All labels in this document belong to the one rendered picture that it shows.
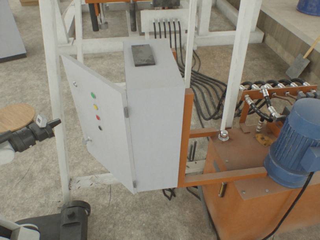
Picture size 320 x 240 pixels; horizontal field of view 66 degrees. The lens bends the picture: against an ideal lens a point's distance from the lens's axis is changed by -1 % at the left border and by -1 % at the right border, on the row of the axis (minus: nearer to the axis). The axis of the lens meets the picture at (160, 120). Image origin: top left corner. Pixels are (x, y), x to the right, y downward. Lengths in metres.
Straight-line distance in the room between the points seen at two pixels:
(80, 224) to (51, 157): 0.87
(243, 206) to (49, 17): 1.30
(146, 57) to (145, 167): 0.48
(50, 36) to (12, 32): 2.85
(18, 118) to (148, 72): 1.86
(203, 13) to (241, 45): 2.59
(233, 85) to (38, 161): 1.77
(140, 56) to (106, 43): 2.93
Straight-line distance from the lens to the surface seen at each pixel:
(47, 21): 1.25
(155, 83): 0.87
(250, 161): 1.52
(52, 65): 1.32
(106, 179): 1.85
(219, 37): 4.19
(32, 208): 2.19
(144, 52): 1.05
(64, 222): 1.79
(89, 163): 2.29
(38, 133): 1.16
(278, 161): 1.43
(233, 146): 1.57
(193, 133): 1.55
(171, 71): 0.94
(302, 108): 1.27
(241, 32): 1.40
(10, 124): 2.59
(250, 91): 1.59
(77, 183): 1.89
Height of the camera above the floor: 1.72
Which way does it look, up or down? 41 degrees down
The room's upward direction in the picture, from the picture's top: straight up
